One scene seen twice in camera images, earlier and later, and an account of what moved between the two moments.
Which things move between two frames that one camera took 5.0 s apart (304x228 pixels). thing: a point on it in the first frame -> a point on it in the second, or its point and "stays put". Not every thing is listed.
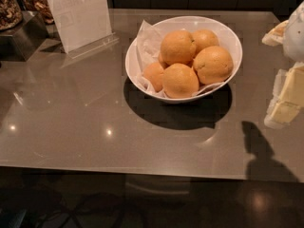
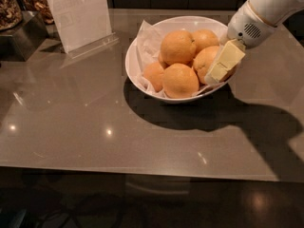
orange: (180, 81) stays put
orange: (213, 65) stays put
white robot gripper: (294, 37) -> (248, 25)
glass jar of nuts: (10, 12) stays put
